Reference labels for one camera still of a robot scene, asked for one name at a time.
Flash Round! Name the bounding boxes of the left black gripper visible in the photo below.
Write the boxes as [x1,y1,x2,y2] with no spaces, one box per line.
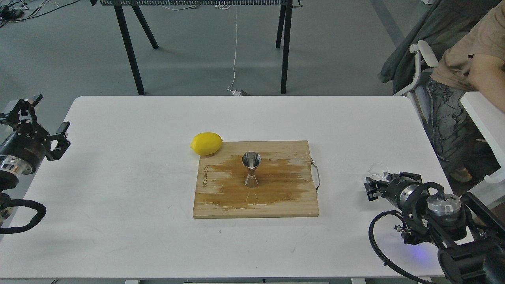
[0,95,71,176]

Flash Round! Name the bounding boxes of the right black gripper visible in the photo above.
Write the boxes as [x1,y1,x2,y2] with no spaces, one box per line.
[364,172,422,209]

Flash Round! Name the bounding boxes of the clear glass measuring cup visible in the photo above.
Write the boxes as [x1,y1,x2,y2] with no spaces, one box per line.
[366,163,391,182]

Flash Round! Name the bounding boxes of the steel double jigger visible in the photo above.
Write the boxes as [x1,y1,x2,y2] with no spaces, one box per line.
[241,151,261,188]

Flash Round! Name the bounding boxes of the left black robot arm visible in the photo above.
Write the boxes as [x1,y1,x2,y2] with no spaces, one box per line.
[0,95,71,234]

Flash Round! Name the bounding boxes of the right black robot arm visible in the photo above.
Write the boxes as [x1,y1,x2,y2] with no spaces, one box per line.
[364,172,505,284]

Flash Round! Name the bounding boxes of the wooden cutting board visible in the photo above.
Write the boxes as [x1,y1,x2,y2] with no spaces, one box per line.
[193,140,319,219]

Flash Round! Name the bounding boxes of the white office chair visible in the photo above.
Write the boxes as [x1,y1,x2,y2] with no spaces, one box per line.
[377,0,494,123]

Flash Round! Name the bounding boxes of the person in beige shirt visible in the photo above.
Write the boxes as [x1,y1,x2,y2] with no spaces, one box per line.
[426,0,505,186]

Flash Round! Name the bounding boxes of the yellow lemon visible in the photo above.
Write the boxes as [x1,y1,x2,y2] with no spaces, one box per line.
[190,132,223,156]

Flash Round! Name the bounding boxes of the black metal table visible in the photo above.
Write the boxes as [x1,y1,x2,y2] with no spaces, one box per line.
[90,0,303,96]

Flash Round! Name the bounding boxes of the cables on floor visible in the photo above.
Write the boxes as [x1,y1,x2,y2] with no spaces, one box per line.
[0,0,81,28]

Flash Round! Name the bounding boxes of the white hanging cable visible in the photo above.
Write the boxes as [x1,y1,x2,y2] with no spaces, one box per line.
[227,5,242,96]

